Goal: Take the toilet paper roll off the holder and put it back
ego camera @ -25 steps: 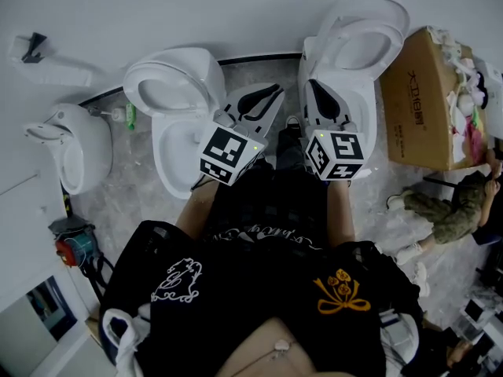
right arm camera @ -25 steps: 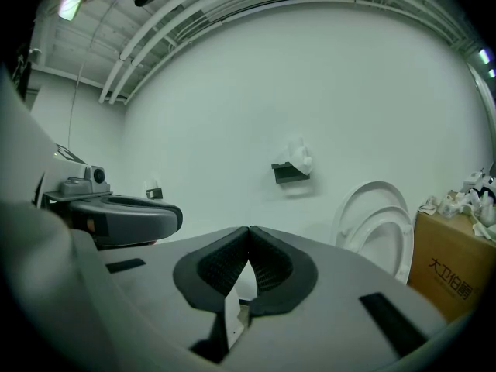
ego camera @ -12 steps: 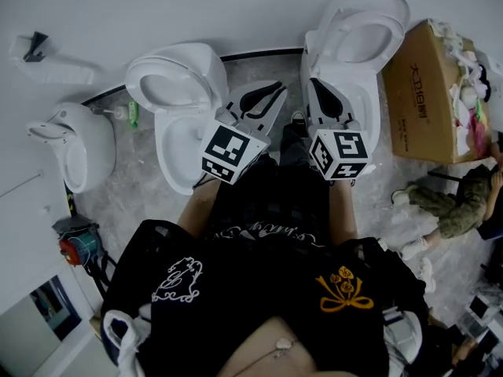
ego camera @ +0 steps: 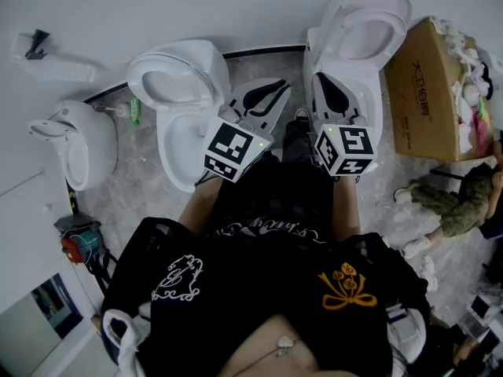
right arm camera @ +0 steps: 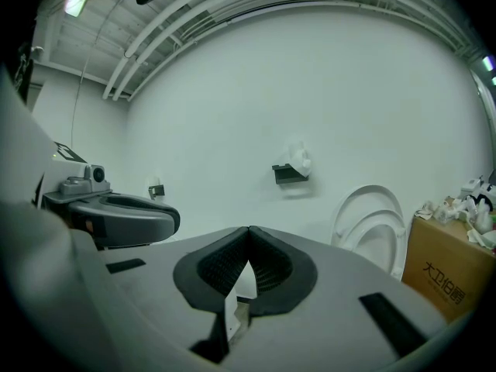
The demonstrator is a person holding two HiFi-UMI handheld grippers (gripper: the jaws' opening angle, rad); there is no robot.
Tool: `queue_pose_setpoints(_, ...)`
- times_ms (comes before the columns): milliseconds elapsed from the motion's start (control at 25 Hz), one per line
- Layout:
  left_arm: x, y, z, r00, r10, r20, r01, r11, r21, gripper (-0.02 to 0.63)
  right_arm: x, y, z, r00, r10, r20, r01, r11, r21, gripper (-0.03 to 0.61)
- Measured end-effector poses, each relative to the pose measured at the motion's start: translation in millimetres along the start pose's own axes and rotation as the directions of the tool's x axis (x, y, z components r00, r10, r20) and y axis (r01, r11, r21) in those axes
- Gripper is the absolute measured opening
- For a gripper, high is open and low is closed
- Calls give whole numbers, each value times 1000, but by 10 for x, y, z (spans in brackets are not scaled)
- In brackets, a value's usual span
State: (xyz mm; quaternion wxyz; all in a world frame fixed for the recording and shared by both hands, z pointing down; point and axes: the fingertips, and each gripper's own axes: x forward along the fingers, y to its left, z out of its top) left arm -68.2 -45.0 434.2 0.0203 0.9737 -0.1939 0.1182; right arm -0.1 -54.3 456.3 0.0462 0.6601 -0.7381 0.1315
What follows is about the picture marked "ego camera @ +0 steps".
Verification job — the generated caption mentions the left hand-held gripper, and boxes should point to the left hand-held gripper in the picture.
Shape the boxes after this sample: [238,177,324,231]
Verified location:
[203,78,292,184]

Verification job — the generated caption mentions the small white urinal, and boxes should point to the small white urinal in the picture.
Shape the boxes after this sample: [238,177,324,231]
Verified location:
[26,99,119,192]

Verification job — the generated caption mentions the pile of electronic devices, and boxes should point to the pile of electronic devices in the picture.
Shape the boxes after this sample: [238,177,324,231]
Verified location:
[457,291,503,371]

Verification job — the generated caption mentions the white toilet brush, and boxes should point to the white toilet brush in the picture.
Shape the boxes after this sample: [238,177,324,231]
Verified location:
[93,103,131,119]

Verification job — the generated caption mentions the white toilet with tall lid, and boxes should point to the white toilet with tall lid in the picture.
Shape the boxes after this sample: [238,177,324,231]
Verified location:
[301,0,413,148]

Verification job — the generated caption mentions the brown cardboard box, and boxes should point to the brown cardboard box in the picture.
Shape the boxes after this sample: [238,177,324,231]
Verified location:
[384,16,495,163]

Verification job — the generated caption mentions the person's right forearm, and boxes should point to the person's right forearm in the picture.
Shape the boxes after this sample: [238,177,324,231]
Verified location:
[332,174,362,245]

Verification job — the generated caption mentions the yellow black hazard tape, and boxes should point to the yellow black hazard tape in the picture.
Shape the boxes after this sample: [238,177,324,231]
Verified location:
[65,181,80,216]

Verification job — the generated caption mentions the red and teal machine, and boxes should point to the red and teal machine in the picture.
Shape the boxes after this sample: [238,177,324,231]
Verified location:
[53,213,104,266]

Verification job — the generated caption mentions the white pouch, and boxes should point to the white pouch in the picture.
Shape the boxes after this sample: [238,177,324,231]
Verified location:
[386,303,428,365]

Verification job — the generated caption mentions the black toilet paper holder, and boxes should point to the black toilet paper holder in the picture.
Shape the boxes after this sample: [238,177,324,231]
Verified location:
[24,28,51,60]

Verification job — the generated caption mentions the white toilet paper roll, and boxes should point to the white toilet paper roll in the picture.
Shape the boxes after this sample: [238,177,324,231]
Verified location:
[10,32,39,60]

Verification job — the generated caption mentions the white and blue bag strap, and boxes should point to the white and blue bag strap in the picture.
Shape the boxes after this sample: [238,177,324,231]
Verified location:
[101,307,152,377]

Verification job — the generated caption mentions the white toilet with round lid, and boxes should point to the white toilet with round lid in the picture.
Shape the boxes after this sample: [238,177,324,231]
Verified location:
[126,38,233,194]

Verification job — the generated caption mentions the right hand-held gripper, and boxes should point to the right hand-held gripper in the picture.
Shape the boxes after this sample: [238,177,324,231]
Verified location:
[311,72,378,178]

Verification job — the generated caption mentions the person's black shirt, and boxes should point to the person's black shirt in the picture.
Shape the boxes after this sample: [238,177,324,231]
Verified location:
[101,158,430,377]

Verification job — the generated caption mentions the person's black trousers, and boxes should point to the person's black trousers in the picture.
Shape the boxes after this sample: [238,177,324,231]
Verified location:
[281,120,316,165]

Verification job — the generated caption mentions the black cable bundle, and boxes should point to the black cable bundle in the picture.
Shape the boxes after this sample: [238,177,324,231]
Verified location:
[84,249,119,296]

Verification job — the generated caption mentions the framed mirror panel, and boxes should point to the framed mirror panel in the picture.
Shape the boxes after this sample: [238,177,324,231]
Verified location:
[0,272,84,371]

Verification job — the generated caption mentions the person's left forearm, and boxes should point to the person's left forearm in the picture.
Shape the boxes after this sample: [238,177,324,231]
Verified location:
[178,174,226,236]

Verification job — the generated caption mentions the pile of paper scraps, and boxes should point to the pile of paper scraps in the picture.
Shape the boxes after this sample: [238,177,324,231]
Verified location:
[431,16,497,155]

